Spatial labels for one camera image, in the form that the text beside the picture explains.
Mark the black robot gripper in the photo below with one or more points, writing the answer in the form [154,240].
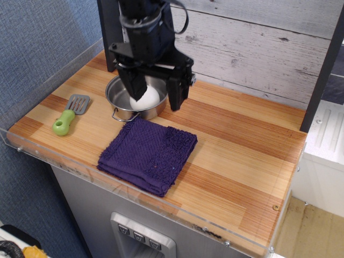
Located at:
[151,51]

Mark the small steel pot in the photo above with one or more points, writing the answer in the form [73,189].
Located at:
[119,98]

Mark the purple towel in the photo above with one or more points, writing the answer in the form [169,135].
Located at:
[148,155]

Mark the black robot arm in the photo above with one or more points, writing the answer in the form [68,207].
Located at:
[148,8]

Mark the white ball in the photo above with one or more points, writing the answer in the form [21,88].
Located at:
[149,99]

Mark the clear acrylic table guard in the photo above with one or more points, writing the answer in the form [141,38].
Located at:
[247,121]

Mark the silver dispenser button panel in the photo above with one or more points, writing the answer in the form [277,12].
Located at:
[137,240]

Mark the white toy sink counter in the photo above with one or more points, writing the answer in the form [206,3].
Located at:
[319,176]

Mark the black and yellow object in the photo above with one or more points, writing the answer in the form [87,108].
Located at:
[17,243]

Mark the green handled grey spatula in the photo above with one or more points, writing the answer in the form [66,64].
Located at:
[76,105]

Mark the dark left shelf post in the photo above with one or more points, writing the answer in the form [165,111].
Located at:
[109,13]

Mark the dark shelf post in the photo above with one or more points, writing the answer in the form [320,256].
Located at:
[324,74]
[109,13]

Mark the dark right shelf post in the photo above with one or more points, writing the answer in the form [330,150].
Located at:
[324,74]

